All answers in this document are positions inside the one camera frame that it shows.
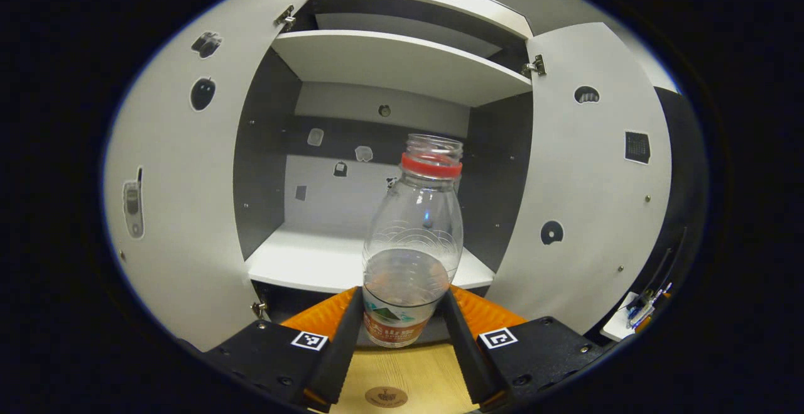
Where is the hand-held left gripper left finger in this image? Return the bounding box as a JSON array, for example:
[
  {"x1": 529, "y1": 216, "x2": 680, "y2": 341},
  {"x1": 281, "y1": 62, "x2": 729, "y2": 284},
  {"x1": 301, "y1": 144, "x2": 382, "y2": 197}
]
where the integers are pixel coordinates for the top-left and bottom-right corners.
[{"x1": 201, "y1": 286, "x2": 365, "y2": 413}]

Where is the white cabinet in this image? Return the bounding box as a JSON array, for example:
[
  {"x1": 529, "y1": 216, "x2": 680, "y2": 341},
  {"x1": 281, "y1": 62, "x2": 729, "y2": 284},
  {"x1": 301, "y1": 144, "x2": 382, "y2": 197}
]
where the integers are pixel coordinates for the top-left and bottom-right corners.
[{"x1": 232, "y1": 0, "x2": 535, "y2": 347}]

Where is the white cabinet shelf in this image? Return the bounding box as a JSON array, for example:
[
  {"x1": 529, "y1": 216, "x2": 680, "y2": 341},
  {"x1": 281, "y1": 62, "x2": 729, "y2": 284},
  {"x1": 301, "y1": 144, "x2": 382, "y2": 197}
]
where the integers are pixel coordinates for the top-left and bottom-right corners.
[
  {"x1": 271, "y1": 30, "x2": 533, "y2": 108},
  {"x1": 245, "y1": 222, "x2": 496, "y2": 294}
]

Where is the round wooden coaster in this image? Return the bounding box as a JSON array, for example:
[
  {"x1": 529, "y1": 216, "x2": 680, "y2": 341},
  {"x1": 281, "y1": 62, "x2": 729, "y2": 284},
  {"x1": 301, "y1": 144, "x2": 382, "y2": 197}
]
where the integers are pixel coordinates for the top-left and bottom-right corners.
[{"x1": 365, "y1": 386, "x2": 409, "y2": 409}]

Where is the white cabinet door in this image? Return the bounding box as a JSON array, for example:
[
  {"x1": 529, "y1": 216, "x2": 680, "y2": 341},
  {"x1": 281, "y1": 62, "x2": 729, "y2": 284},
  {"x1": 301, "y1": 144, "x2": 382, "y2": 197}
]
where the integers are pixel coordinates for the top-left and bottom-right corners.
[
  {"x1": 104, "y1": 0, "x2": 310, "y2": 352},
  {"x1": 485, "y1": 23, "x2": 673, "y2": 336}
]

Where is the clear plastic water bottle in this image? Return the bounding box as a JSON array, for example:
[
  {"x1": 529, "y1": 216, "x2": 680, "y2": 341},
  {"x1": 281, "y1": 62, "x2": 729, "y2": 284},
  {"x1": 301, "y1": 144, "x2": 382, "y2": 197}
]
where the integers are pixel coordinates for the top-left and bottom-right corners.
[{"x1": 362, "y1": 133, "x2": 464, "y2": 348}]

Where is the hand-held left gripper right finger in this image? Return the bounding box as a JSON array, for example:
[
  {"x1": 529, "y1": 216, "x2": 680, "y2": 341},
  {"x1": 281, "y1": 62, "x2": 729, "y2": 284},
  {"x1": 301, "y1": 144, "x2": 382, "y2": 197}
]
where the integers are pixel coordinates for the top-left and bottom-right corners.
[{"x1": 440, "y1": 285, "x2": 613, "y2": 411}]

